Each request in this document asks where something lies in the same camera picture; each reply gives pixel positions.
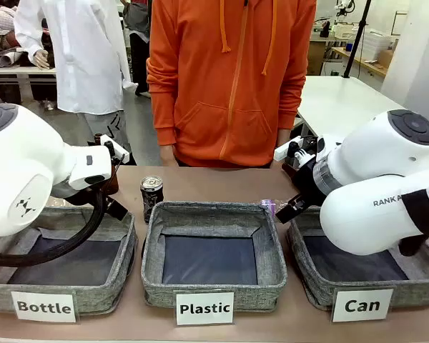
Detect wooden workbench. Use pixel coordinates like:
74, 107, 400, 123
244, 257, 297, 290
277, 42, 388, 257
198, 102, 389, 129
331, 46, 389, 78

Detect person in white coat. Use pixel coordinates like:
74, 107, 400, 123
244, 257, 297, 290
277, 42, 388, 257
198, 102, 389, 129
13, 0, 139, 115

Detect black drink can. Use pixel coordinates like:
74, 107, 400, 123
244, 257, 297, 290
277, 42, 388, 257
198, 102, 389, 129
139, 175, 164, 224

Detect grey fabric basket labelled Can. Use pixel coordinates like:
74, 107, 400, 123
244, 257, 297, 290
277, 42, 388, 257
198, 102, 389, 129
287, 207, 429, 311

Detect black tripod pole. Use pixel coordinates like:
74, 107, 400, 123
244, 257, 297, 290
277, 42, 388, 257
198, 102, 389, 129
343, 0, 374, 79

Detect white storage boxes stack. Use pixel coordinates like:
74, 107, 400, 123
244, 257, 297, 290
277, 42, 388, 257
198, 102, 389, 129
363, 27, 400, 60

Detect white table with fabrics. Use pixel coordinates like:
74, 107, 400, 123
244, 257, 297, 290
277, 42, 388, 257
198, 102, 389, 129
0, 66, 58, 86

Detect black left arm cable bundle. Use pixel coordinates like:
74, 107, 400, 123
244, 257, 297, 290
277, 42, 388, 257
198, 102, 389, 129
0, 188, 107, 267

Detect beige mannequin hand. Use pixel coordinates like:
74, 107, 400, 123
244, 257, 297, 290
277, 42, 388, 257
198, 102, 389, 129
33, 49, 51, 70

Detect orange sleeved left forearm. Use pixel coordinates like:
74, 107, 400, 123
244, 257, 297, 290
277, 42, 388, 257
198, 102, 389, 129
274, 67, 308, 131

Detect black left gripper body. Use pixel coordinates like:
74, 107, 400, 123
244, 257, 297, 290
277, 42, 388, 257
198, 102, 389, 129
92, 187, 110, 209

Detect grey fabric basket labelled Bottle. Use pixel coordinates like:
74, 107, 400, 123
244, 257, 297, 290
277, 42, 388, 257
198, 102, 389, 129
0, 205, 139, 316

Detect person's right hand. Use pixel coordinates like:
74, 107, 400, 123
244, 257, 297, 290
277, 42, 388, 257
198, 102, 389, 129
159, 144, 177, 167

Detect black right arm cable strap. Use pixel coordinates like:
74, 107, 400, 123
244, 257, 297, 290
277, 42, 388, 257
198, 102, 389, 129
398, 188, 429, 257

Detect person in orange hoodie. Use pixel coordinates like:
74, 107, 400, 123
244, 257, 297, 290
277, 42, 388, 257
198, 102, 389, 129
146, 0, 317, 169

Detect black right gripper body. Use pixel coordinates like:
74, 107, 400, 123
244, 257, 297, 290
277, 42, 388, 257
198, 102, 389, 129
292, 158, 327, 212

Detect grey fabric basket labelled Plastic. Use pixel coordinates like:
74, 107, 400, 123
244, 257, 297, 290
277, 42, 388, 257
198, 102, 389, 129
140, 200, 289, 313

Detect pile of fabrics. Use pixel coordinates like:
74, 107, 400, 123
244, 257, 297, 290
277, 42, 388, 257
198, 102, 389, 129
0, 3, 36, 69

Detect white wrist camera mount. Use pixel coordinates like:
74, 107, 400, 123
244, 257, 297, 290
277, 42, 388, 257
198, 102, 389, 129
92, 134, 131, 166
274, 135, 320, 162

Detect clear plastic bottle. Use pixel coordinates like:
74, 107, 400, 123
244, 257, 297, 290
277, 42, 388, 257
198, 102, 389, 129
259, 198, 290, 216

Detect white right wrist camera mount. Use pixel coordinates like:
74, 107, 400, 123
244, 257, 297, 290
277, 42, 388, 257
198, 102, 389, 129
274, 135, 320, 162

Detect white Plastic label card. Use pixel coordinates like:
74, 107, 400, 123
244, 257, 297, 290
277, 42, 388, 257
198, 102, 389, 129
174, 289, 236, 327

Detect white Bottle label card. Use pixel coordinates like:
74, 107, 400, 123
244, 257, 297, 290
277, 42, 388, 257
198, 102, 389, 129
10, 289, 80, 324

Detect orange sleeved right forearm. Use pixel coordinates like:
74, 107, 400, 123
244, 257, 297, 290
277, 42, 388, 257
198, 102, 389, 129
146, 56, 182, 147

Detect person in black clothes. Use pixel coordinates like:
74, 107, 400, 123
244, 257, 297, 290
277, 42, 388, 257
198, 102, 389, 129
123, 0, 154, 98

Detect person's left hand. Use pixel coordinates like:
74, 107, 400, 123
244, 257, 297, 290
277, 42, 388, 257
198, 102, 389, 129
276, 129, 292, 149

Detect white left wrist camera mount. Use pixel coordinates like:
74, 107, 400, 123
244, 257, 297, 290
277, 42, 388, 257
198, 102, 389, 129
92, 134, 131, 166

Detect grey printed mannequin shorts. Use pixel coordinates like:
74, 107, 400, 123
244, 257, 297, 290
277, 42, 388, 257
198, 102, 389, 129
77, 109, 134, 159

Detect white Can label card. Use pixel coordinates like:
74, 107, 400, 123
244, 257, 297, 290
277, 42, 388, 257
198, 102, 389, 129
330, 286, 396, 323

